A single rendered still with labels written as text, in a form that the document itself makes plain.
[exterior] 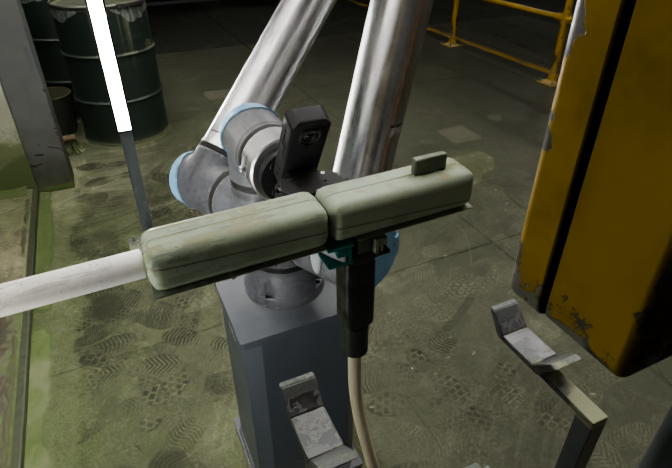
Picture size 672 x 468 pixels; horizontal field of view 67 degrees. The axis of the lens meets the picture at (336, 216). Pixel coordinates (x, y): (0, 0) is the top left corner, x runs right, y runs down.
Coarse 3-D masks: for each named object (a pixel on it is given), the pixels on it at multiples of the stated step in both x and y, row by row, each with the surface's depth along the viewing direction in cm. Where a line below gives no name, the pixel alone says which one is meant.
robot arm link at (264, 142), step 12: (264, 132) 65; (276, 132) 65; (252, 144) 64; (264, 144) 63; (276, 144) 63; (252, 156) 63; (264, 156) 63; (240, 168) 65; (252, 168) 63; (252, 180) 64; (264, 192) 65
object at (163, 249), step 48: (336, 192) 46; (384, 192) 46; (432, 192) 47; (144, 240) 41; (192, 240) 40; (240, 240) 41; (288, 240) 43; (384, 240) 48; (0, 288) 37; (48, 288) 38; (96, 288) 39; (192, 288) 41; (336, 288) 54
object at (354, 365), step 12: (348, 360) 59; (360, 360) 59; (348, 372) 60; (360, 372) 60; (360, 384) 61; (360, 396) 62; (360, 408) 63; (360, 420) 64; (360, 432) 65; (360, 444) 67; (372, 444) 67; (372, 456) 67
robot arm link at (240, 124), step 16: (240, 112) 72; (256, 112) 71; (272, 112) 73; (224, 128) 73; (240, 128) 69; (256, 128) 67; (224, 144) 74; (240, 144) 67; (240, 160) 67; (240, 176) 72
